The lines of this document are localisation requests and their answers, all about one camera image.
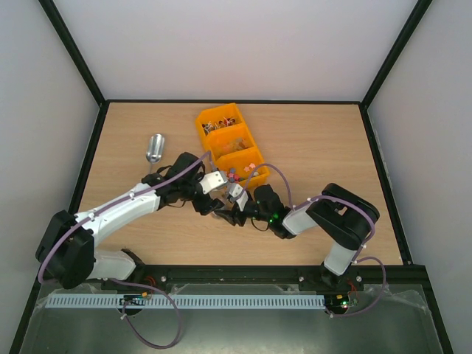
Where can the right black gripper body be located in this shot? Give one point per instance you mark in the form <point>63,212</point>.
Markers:
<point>240,213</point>

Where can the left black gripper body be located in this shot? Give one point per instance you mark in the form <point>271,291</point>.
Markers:
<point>203,206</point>

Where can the clear glass jar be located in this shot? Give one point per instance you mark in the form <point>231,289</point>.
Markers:
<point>224,209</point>

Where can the yellow bin with star candies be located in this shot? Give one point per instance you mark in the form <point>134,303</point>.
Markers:
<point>241,162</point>

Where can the metal scoop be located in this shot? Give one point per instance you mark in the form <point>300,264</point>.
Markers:
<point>155,150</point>

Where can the yellow bin with lollipops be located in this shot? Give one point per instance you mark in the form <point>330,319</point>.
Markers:
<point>215,120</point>

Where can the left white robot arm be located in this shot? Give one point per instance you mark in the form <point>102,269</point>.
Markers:
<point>69,251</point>

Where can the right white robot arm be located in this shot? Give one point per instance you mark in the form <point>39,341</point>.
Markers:
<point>347,218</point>

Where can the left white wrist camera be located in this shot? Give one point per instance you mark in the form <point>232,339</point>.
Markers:
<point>213,181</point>

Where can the grey slotted cable duct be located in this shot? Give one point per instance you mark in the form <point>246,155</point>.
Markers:
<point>213,302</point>

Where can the black mounting rail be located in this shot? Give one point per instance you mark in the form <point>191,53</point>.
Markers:
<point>306,277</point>

